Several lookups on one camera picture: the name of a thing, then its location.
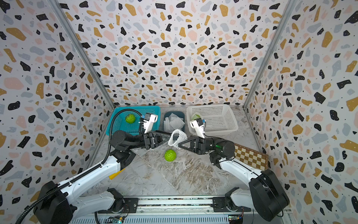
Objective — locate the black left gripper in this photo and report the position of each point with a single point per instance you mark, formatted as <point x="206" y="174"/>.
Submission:
<point x="149" y="140"/>

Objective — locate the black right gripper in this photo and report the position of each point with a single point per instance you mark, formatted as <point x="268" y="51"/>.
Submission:
<point x="200" y="147"/>

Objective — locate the white foam net sleeve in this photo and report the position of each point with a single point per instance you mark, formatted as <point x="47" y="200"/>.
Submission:
<point x="195" y="116"/>
<point x="177" y="137"/>

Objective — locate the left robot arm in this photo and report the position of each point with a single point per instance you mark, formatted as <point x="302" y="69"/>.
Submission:
<point x="61" y="203"/>

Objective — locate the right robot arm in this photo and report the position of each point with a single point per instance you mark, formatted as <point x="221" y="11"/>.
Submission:
<point x="264" y="193"/>

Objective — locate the white foam nets pile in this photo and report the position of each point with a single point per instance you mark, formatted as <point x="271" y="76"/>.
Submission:
<point x="173" y="122"/>

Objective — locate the green custard apple dark spots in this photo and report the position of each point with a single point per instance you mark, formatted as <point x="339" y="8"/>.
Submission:
<point x="130" y="118"/>

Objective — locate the dark blue net bin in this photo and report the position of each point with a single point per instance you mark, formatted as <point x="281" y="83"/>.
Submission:
<point x="181" y="114"/>

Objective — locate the white plastic basket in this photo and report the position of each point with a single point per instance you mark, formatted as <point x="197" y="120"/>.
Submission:
<point x="220" y="119"/>

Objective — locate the yellow triangular plastic block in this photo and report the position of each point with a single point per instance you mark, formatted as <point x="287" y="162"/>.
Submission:
<point x="112" y="176"/>

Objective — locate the wooden chessboard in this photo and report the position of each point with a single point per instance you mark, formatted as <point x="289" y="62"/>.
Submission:
<point x="251" y="157"/>

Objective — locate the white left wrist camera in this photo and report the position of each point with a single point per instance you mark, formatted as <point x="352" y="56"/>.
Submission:
<point x="149" y="120"/>

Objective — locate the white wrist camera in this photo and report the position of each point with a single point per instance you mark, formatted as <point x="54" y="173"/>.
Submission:
<point x="149" y="120"/>
<point x="198" y="126"/>

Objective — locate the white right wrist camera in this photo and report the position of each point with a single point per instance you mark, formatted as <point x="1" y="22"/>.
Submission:
<point x="198" y="126"/>

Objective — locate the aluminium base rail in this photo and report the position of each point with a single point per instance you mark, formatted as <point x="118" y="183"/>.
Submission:
<point x="179" y="210"/>

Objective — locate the aluminium corner post left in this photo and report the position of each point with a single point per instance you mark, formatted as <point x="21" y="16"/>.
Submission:
<point x="55" y="6"/>

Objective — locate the aluminium corner post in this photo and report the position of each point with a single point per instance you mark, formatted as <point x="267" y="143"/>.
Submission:
<point x="55" y="6"/>
<point x="276" y="37"/>

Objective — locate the aluminium corner post right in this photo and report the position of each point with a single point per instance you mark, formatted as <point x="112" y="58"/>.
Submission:
<point x="276" y="37"/>

